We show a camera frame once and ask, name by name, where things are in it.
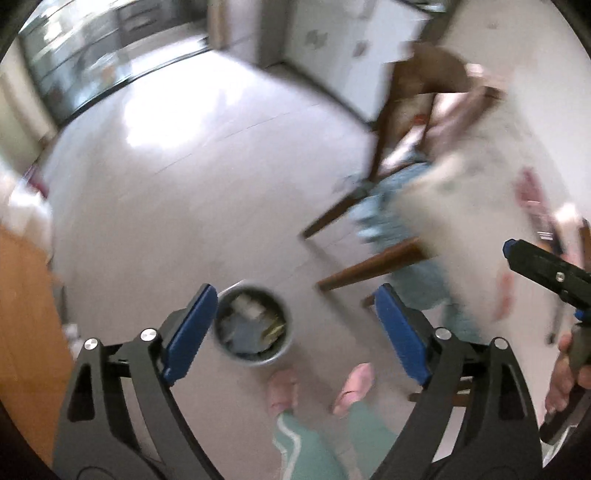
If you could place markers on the right pink slipper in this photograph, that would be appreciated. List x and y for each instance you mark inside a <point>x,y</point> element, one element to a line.
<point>356,388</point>

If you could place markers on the dark wooden chair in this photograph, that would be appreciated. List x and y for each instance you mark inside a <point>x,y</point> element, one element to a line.
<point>434,98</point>

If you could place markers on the left green trouser leg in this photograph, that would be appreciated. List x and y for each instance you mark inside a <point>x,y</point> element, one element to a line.
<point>304,454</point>

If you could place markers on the left pink slipper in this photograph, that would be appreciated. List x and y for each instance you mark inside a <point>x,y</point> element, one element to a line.
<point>281,392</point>

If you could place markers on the pink slipper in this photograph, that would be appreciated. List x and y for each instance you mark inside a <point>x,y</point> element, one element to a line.
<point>356,388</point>
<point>281,392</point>

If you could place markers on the light blue towel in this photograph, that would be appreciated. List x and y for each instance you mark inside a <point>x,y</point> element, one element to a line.
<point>420,286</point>

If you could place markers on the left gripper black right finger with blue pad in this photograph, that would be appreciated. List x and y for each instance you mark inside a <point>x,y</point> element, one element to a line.
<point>473,417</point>

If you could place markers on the right green trouser leg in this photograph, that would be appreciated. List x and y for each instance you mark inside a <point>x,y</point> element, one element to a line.
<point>371,439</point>

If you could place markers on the person's right hand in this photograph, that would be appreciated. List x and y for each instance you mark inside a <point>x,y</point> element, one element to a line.
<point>563,379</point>

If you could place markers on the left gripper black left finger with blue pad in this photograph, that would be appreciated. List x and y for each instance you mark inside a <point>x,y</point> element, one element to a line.
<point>119,419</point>

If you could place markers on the green trouser leg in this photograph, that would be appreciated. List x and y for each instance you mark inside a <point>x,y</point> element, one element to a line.
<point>371,439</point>
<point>304,454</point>

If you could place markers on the white drawer cabinet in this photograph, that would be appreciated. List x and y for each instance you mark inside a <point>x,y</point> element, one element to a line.
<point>345,46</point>

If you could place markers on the orange wooden cabinet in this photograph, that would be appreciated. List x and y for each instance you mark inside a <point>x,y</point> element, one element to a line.
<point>36,362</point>

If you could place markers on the white patterned tablecloth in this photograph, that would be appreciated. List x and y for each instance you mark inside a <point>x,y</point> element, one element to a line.
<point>475,196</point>

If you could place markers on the round metal trash bin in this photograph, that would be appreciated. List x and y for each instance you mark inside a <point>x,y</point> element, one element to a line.
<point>252,324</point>

